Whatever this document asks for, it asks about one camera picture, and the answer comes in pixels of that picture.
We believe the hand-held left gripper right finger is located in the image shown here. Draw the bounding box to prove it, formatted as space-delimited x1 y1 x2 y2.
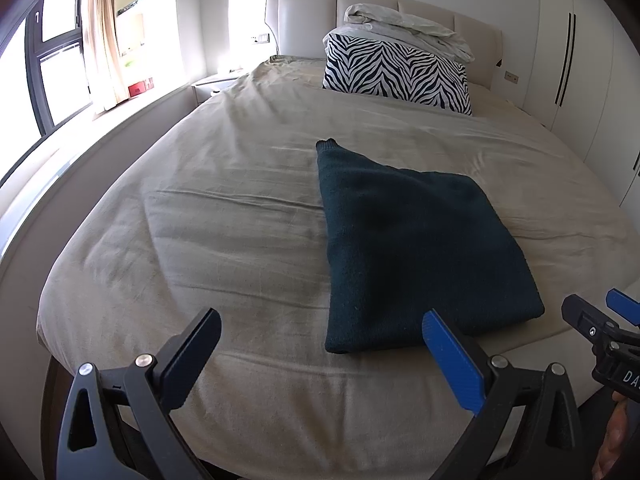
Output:
421 309 588 480

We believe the wall shelf niche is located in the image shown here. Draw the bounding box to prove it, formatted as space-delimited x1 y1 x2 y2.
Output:
114 0 147 68

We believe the zebra print pillow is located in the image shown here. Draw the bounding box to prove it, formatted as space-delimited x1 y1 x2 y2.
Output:
321 32 473 117

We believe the person's right hand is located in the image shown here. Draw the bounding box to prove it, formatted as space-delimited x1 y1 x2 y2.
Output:
594 390 632 480

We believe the cream padded headboard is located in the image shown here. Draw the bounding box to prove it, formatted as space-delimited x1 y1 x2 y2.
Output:
264 0 503 86

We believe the beige curtain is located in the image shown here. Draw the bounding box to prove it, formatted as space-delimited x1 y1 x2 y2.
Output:
82 0 132 111

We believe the bed with beige cover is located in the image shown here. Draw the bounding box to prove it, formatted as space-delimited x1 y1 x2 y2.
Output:
35 55 640 480

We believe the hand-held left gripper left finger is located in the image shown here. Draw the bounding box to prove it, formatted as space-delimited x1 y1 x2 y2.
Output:
56 307 222 480

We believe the black framed window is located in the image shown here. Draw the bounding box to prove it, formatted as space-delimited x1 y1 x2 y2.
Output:
0 0 96 186

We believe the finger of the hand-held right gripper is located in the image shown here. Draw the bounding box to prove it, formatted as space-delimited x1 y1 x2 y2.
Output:
605 288 640 332
561 295 625 357

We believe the white window ledge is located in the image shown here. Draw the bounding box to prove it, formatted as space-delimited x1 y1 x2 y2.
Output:
0 82 197 281

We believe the white folded duvet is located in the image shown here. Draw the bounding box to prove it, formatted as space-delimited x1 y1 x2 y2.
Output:
334 3 475 63

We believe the dark teal knit sweater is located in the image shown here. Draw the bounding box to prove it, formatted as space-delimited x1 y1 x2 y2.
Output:
316 137 546 356

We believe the white wardrobe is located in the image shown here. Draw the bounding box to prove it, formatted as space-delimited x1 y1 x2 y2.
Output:
522 0 640 221

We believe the white nightstand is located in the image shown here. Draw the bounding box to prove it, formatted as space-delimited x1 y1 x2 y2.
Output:
192 72 241 107

